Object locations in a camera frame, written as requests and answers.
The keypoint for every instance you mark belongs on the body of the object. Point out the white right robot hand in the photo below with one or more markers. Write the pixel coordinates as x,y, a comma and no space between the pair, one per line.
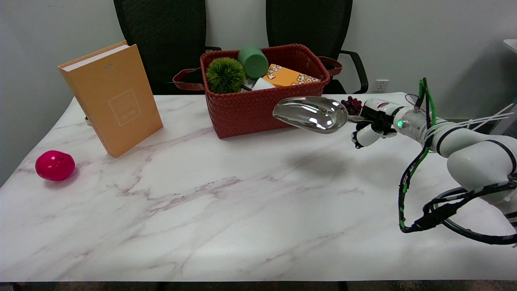
381,113

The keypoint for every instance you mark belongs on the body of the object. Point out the stainless steel scoop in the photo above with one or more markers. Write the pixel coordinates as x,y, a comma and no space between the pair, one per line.
313,115

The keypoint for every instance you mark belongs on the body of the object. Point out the purple grape bunch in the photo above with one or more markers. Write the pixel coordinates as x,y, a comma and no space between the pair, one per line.
353,106

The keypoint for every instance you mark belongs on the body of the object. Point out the white zip ties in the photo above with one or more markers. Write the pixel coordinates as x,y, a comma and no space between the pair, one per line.
476,121

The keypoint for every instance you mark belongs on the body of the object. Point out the orange popcorn box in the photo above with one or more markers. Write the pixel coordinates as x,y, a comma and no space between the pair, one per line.
286,76

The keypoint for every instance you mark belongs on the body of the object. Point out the black mesh office chair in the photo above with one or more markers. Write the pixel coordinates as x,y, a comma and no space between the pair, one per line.
161,40
307,24

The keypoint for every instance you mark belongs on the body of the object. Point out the white box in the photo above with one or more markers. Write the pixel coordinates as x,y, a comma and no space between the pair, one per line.
263,85

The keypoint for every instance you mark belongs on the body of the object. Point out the red woven basket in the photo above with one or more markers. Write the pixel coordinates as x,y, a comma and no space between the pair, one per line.
250,109

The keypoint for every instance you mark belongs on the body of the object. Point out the green cup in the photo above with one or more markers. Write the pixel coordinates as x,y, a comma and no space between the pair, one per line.
253,62

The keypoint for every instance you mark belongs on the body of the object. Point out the white desk corner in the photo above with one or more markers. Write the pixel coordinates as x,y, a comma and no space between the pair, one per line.
511,44

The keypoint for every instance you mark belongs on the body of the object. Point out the green spiky plant ball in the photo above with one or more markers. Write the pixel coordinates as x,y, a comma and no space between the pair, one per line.
225,75

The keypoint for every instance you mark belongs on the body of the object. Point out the orange hardcover book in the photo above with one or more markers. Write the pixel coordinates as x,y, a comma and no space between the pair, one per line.
119,109

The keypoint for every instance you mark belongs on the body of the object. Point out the magenta plastic ball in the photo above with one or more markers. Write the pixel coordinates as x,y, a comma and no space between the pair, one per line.
55,165

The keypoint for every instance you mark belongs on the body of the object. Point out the white wall outlet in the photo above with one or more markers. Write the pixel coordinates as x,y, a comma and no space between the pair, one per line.
381,85

